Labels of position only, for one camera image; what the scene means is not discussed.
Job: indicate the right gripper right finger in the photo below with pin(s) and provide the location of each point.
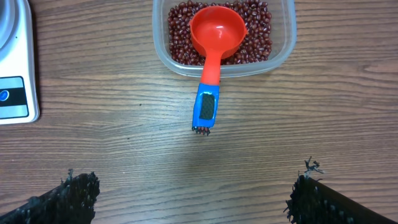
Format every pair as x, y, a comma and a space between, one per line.
312, 202

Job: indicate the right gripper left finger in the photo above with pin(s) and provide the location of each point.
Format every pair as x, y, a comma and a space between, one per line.
72, 202

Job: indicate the red scoop with blue handle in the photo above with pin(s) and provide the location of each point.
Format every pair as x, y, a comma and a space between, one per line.
216, 33

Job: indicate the white digital kitchen scale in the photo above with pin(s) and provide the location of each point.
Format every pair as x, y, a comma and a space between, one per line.
19, 101

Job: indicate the red beans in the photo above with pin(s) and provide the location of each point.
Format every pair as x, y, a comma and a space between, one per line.
255, 47

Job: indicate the clear plastic container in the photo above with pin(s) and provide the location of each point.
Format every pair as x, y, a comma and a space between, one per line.
283, 36

